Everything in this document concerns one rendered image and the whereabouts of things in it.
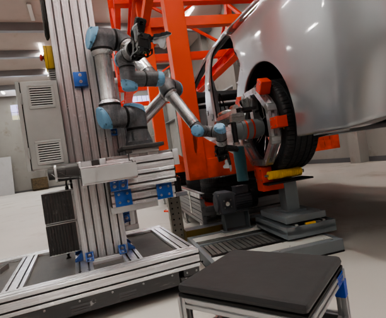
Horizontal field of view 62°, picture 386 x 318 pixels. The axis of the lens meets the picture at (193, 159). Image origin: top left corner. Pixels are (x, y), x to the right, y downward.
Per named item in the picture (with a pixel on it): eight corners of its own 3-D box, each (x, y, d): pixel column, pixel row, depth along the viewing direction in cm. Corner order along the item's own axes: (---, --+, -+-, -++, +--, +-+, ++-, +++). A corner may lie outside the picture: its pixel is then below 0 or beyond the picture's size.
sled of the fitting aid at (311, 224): (337, 231, 216) (335, 216, 216) (288, 241, 208) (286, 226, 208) (297, 219, 264) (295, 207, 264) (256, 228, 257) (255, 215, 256)
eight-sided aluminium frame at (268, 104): (285, 164, 206) (273, 80, 206) (275, 166, 205) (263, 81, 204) (251, 164, 259) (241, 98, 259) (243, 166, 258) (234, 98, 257)
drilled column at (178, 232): (186, 242, 275) (178, 193, 275) (175, 245, 273) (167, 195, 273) (183, 240, 285) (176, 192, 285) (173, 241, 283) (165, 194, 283)
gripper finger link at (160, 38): (174, 47, 133) (154, 50, 136) (173, 33, 133) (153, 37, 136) (171, 44, 130) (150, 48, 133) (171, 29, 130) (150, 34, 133)
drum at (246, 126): (267, 136, 226) (263, 116, 226) (238, 140, 221) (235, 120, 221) (258, 137, 240) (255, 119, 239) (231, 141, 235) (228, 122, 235)
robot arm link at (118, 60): (129, 70, 157) (127, 53, 157) (139, 64, 148) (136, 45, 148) (114, 70, 153) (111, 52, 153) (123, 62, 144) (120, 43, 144)
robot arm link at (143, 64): (126, 45, 189) (163, 93, 162) (108, 44, 183) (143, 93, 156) (130, 26, 182) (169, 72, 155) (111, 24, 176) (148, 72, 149)
